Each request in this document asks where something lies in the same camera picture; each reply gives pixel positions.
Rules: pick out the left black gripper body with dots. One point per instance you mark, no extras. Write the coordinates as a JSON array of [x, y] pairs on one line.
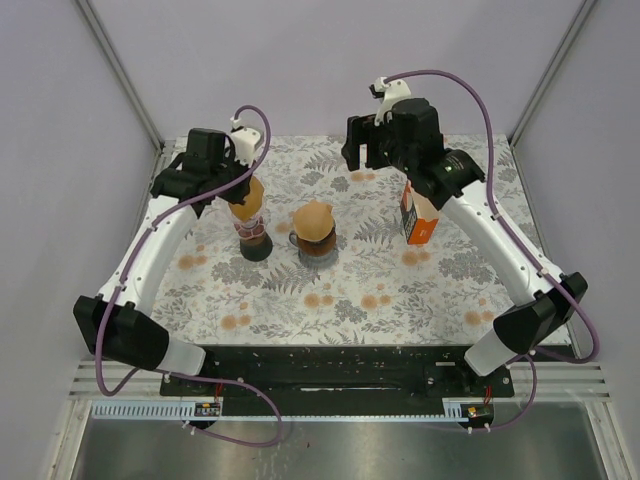
[[228, 167]]

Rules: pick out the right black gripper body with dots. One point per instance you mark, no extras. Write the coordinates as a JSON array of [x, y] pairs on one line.
[[381, 151]]

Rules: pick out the orange coffee filter box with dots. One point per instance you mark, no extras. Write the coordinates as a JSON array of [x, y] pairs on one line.
[[419, 216]]

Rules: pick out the red topped dark flask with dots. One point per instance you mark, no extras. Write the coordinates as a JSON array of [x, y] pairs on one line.
[[257, 251]]

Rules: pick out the brown paper coffee filter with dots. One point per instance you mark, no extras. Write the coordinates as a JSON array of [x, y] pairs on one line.
[[313, 222]]

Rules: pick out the brown wooden ring holder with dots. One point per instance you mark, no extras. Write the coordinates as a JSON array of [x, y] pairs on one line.
[[319, 248]]

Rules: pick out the clear glass carafe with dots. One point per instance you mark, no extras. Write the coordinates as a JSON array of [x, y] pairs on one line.
[[315, 263]]

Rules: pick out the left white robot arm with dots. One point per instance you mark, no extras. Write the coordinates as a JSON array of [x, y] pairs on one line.
[[117, 323]]

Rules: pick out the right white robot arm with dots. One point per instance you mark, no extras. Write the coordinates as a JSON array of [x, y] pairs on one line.
[[544, 298]]

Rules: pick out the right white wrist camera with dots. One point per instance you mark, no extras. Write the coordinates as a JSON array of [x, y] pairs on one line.
[[388, 92]]

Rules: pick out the aluminium frame rail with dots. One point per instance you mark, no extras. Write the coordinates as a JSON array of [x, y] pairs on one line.
[[92, 20]]

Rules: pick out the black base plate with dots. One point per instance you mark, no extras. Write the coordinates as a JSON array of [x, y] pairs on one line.
[[339, 379]]

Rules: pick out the white slotted cable duct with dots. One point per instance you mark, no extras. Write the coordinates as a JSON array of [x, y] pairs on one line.
[[192, 410]]

